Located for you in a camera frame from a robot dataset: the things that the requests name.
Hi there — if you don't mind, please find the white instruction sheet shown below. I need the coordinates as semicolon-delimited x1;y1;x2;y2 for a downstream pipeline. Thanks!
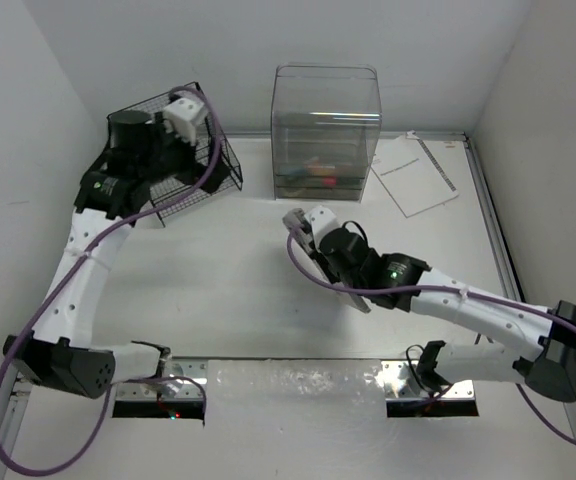
372;132;459;218

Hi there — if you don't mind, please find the metal base plate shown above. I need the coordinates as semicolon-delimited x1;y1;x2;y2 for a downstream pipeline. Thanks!
377;357;476;404
116;356;209;402

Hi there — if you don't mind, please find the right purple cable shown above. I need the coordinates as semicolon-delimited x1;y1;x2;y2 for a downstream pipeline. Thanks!
286;224;576;454

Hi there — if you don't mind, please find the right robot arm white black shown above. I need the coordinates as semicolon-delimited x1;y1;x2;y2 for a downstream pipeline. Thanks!
306;210;576;403

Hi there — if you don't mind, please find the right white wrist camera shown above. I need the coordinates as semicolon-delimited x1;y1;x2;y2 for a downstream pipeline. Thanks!
282;205;341;254

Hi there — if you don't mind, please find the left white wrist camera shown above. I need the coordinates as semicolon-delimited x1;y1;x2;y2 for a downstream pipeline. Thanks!
162;95;208;146

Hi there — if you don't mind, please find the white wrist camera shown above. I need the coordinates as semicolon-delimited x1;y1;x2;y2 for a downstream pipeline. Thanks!
162;95;208;146
282;205;341;254

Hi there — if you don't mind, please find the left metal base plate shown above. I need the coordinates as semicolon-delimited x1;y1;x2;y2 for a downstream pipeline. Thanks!
116;356;209;402

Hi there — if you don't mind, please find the clear plastic drawer cabinet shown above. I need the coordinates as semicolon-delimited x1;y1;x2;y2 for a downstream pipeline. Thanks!
271;62;382;202

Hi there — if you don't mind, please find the black wire mesh rack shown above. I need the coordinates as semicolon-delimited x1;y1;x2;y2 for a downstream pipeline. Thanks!
107;82;243;223

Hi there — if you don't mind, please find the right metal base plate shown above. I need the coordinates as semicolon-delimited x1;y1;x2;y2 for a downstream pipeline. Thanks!
377;357;476;404

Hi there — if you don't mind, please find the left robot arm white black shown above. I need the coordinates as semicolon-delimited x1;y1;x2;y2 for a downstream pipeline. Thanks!
4;106;217;399

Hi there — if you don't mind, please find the purple cable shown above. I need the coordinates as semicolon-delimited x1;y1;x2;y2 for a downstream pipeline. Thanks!
286;224;576;454
0;85;223;476

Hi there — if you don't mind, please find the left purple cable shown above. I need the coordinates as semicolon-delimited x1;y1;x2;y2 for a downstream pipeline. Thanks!
0;85;223;476

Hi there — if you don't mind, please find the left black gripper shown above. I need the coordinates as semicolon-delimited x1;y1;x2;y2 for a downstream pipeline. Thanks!
137;114;228;194

